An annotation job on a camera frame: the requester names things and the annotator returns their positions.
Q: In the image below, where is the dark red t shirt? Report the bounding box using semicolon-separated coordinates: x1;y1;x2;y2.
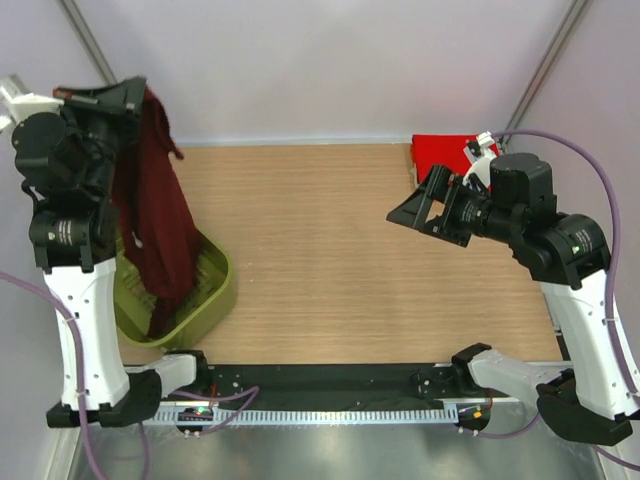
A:
112;88;201;339

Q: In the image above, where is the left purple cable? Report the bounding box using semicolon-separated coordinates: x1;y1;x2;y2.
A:
0;272;260;480

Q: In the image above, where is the aluminium frame post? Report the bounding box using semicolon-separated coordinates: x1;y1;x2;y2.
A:
505;0;593;130
56;0;117;84

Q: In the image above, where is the purple cable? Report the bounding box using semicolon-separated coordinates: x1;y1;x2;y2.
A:
469;128;640;471
0;272;260;480

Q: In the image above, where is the olive green plastic basket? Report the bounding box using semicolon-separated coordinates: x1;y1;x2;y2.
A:
114;234;238;351

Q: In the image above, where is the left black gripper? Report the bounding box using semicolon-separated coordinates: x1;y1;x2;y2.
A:
53;76;147;198

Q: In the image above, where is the slotted grey cable duct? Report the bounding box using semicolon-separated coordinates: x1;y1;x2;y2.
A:
145;403;459;428

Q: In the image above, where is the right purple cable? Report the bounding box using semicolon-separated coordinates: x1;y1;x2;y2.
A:
469;128;640;471

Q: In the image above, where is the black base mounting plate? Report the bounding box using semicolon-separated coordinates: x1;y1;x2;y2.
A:
184;363;487;412

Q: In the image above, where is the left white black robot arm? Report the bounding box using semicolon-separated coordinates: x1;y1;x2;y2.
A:
1;75;212;429

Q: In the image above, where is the right aluminium frame post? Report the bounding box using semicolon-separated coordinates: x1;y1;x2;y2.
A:
505;0;593;130

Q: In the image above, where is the left aluminium frame post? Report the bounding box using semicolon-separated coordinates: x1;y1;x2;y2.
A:
56;0;117;84

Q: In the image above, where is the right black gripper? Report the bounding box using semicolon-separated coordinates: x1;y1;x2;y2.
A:
387;164;521;248

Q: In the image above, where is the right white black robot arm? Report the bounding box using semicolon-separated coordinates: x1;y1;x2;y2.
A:
386;153;639;446

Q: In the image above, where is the folded bright red t shirt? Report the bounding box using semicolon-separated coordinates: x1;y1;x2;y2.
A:
410;134;476;183

